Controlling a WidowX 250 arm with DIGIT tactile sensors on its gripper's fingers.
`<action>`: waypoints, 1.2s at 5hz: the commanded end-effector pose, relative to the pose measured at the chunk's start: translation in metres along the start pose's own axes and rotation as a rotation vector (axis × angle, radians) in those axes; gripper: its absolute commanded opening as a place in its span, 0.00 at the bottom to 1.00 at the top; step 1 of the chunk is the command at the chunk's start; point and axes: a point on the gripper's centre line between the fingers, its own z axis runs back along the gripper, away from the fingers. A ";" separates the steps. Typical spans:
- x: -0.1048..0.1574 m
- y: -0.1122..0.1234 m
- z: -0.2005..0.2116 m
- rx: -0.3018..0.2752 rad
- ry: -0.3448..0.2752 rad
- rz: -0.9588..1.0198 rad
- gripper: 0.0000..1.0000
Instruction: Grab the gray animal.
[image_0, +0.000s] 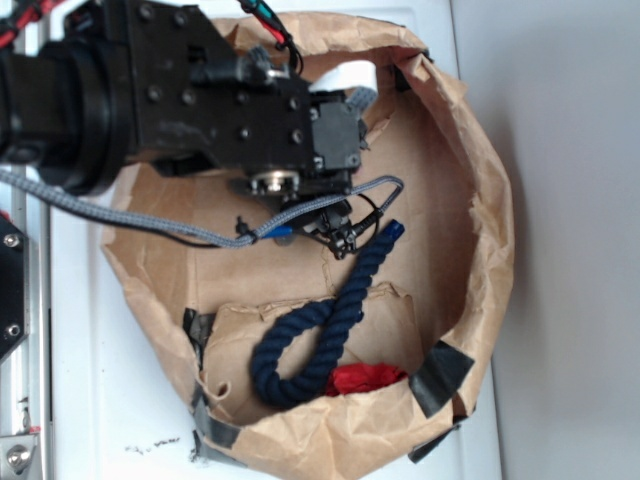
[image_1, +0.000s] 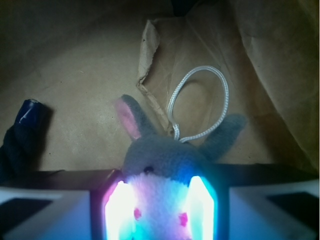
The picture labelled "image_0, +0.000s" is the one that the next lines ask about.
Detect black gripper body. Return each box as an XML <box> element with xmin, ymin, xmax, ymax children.
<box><xmin>187</xmin><ymin>47</ymin><xmax>372</xmax><ymax>259</ymax></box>

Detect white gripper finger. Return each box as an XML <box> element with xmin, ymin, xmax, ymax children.
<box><xmin>309</xmin><ymin>60</ymin><xmax>376</xmax><ymax>93</ymax></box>

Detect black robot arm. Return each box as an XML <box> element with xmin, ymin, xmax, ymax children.
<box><xmin>1</xmin><ymin>1</ymin><xmax>382</xmax><ymax>258</ymax></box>

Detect brown paper-lined cardboard box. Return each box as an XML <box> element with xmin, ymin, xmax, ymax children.
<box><xmin>102</xmin><ymin>13</ymin><xmax>514</xmax><ymax>479</ymax></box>

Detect red crumpled cloth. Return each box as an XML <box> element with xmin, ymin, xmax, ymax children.
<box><xmin>325</xmin><ymin>363</ymin><xmax>408</xmax><ymax>397</ymax></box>

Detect red and black wires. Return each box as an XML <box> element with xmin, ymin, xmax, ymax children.
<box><xmin>236</xmin><ymin>0</ymin><xmax>304</xmax><ymax>76</ymax></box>

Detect dark blue twisted rope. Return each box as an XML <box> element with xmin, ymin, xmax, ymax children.
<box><xmin>251</xmin><ymin>218</ymin><xmax>405</xmax><ymax>407</ymax></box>

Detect gray braided cable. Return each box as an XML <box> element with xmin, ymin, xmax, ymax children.
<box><xmin>0</xmin><ymin>167</ymin><xmax>405</xmax><ymax>250</ymax></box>

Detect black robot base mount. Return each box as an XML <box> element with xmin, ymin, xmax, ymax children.
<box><xmin>0</xmin><ymin>210</ymin><xmax>30</xmax><ymax>363</ymax></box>

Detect aluminium frame rail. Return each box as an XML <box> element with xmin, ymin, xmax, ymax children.
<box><xmin>1</xmin><ymin>184</ymin><xmax>55</xmax><ymax>479</ymax></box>

